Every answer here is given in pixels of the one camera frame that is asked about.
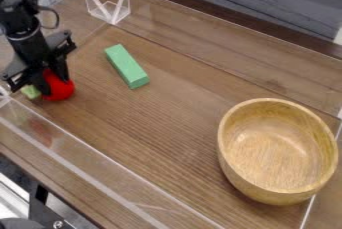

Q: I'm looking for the light wooden bowl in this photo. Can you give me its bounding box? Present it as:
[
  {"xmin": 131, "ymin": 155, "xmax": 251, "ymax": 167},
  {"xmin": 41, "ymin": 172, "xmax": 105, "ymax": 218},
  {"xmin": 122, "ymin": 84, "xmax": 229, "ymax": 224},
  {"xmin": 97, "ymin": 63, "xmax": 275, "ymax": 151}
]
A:
[{"xmin": 216, "ymin": 98, "xmax": 339, "ymax": 206}]

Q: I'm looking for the clear acrylic table enclosure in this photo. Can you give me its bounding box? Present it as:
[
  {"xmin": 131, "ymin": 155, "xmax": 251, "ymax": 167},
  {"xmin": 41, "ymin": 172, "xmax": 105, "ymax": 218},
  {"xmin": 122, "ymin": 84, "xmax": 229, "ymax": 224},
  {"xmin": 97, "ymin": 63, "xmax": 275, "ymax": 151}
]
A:
[{"xmin": 0, "ymin": 0, "xmax": 342, "ymax": 229}]

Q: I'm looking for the red plush tomato toy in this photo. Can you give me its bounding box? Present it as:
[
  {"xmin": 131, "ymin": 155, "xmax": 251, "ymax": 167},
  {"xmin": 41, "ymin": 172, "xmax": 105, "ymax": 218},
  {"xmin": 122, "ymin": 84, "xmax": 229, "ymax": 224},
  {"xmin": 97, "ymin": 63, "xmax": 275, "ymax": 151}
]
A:
[{"xmin": 20, "ymin": 68, "xmax": 76, "ymax": 102}]

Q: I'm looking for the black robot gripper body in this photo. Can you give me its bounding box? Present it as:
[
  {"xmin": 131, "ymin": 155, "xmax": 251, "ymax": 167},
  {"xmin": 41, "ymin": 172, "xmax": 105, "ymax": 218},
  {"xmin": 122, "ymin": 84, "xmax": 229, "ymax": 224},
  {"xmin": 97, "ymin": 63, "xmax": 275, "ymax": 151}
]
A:
[{"xmin": 0, "ymin": 30, "xmax": 76, "ymax": 92}]

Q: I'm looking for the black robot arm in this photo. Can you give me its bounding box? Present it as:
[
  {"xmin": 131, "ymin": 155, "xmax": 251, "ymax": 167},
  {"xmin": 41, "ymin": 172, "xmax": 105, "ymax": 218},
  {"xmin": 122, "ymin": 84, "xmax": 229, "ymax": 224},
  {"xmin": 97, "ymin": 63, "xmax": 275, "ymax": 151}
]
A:
[{"xmin": 0, "ymin": 0, "xmax": 76, "ymax": 96}]

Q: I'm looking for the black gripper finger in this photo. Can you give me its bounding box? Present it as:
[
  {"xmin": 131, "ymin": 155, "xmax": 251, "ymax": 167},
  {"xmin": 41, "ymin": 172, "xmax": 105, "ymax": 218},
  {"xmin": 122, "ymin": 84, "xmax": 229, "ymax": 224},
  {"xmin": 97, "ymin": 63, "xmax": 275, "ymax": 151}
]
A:
[
  {"xmin": 29, "ymin": 70, "xmax": 50, "ymax": 95},
  {"xmin": 52, "ymin": 56, "xmax": 69, "ymax": 82}
]

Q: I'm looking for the black metal table clamp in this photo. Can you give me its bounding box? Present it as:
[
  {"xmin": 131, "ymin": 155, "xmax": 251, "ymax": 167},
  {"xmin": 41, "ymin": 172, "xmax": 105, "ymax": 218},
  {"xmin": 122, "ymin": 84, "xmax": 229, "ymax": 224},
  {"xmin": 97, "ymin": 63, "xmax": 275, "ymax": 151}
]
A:
[{"xmin": 0, "ymin": 185, "xmax": 77, "ymax": 229}]

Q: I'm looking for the green rectangular foam block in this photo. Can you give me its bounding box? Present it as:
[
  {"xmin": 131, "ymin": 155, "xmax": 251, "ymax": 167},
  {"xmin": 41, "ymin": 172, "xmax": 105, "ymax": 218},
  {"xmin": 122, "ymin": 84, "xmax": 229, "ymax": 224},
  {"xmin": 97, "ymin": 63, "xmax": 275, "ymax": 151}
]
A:
[{"xmin": 104, "ymin": 44, "xmax": 149, "ymax": 89}]

